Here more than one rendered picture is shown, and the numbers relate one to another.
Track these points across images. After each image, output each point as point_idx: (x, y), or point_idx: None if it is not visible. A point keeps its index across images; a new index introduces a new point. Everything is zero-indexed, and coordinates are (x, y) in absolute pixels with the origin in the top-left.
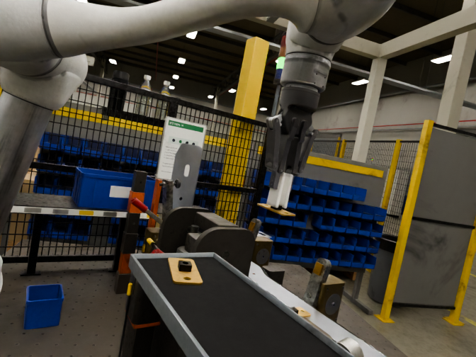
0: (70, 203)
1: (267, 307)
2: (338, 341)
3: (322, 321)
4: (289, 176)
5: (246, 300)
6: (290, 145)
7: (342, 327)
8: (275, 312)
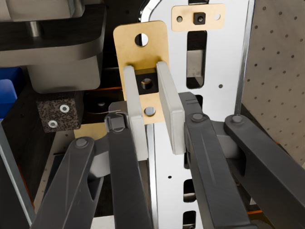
0: None
1: (17, 218)
2: (208, 82)
3: (227, 43)
4: (171, 146)
5: (0, 210)
6: (208, 217)
7: (243, 58)
8: (21, 224)
